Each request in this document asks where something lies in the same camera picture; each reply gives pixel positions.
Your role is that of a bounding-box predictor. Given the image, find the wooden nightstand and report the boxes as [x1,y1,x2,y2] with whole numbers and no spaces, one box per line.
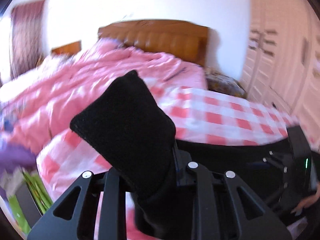
[51,41,82,55]

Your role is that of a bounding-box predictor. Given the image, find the black pants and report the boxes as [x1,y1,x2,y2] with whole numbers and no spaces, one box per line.
[70,70,293,239]

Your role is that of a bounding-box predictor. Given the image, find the pale pink wardrobe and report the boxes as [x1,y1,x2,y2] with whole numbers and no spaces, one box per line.
[240,0,320,130]

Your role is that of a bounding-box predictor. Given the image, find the floral covered nightstand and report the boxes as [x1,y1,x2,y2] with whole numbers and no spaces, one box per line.
[205,71,247,98]

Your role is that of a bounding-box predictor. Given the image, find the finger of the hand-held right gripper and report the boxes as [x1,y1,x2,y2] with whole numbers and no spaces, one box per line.
[260,149,285,172]

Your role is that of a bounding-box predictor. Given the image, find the bed with pink checked sheet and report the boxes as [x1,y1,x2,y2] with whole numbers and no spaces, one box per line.
[36,80,320,240]

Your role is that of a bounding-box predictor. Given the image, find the person's right hand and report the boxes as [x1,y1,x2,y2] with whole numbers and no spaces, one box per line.
[291,182,320,217]

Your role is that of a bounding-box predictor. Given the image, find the purple cloth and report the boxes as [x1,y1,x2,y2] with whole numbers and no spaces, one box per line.
[0,132,38,172]

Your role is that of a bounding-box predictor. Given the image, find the dark box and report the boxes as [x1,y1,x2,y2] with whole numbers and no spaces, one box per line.
[15,182,43,227]

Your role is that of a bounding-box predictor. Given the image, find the wooden headboard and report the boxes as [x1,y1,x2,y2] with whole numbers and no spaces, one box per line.
[97,19,210,67]

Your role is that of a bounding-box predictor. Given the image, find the pink quilt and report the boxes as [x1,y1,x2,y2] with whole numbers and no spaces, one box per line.
[0,39,208,153]

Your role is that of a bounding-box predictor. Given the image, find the green bag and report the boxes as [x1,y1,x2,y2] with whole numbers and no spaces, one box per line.
[5,171,54,233]

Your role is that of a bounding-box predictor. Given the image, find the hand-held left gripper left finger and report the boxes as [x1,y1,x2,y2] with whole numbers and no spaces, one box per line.
[27,170,137,240]

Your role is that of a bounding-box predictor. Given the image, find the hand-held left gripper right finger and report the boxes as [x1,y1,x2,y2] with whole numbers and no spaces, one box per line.
[175,147,292,240]

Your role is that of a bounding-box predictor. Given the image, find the pink patterned curtain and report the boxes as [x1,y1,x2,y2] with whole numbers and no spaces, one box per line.
[10,0,48,80]

